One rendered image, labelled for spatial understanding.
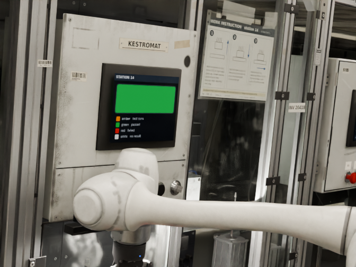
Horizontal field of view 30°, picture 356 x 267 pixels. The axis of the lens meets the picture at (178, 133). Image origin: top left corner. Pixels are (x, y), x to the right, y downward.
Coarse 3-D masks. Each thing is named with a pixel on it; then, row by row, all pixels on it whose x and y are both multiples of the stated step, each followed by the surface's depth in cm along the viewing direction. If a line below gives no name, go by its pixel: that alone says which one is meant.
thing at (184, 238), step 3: (183, 234) 211; (183, 237) 208; (186, 237) 209; (183, 240) 208; (186, 240) 209; (183, 243) 208; (186, 243) 209; (180, 246) 207; (183, 246) 209; (186, 246) 210; (180, 249) 208; (183, 249) 209; (186, 249) 210
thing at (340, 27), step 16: (336, 16) 223; (352, 16) 231; (336, 32) 225; (352, 32) 232; (336, 48) 331; (352, 48) 234; (336, 192) 240; (352, 192) 249; (320, 256) 238; (336, 256) 247
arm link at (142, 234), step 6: (138, 228) 147; (144, 228) 148; (150, 228) 151; (114, 234) 149; (120, 234) 148; (126, 234) 147; (132, 234) 147; (138, 234) 148; (144, 234) 148; (120, 240) 148; (126, 240) 147; (132, 240) 147; (138, 240) 148; (144, 240) 149
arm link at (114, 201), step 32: (96, 192) 128; (128, 192) 131; (96, 224) 128; (128, 224) 131; (160, 224) 132; (192, 224) 132; (224, 224) 133; (256, 224) 135; (288, 224) 136; (320, 224) 133
